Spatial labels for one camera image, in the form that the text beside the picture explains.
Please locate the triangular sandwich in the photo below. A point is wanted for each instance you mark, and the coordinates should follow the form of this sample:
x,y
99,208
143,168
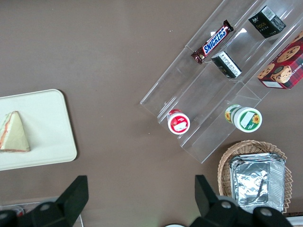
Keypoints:
x,y
15,134

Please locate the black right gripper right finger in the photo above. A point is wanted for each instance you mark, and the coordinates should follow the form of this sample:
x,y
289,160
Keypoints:
x,y
210,203

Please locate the beige plastic tray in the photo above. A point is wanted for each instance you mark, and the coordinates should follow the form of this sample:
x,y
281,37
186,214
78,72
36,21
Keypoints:
x,y
49,123

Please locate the small black box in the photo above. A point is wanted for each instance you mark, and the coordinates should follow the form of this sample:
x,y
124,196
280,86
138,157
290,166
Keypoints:
x,y
265,23
226,65

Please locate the Snickers chocolate bar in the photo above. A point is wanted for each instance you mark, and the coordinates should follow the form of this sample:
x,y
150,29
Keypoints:
x,y
213,42

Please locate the red lidded cup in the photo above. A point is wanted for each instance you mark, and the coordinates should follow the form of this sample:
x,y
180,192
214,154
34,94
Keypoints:
x,y
179,123

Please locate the green lidded cup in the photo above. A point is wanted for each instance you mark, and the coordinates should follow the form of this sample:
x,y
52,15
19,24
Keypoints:
x,y
247,119

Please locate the stacked aluminium foil trays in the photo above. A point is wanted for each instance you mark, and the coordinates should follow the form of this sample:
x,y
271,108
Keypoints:
x,y
253,182

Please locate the clear acrylic stepped shelf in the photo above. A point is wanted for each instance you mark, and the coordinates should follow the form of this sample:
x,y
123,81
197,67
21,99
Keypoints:
x,y
208,94

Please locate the red plaid cookie box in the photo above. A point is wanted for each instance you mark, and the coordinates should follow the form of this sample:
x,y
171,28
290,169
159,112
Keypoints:
x,y
284,68

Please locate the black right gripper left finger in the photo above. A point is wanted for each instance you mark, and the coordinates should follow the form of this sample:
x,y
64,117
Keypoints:
x,y
71,201

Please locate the light wicker basket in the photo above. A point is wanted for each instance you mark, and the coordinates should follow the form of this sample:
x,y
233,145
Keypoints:
x,y
225,165

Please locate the white plastic bin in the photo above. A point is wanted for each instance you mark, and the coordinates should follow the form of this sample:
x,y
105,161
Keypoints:
x,y
296,222

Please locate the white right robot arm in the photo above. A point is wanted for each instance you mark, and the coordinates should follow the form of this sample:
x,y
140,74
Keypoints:
x,y
176,225

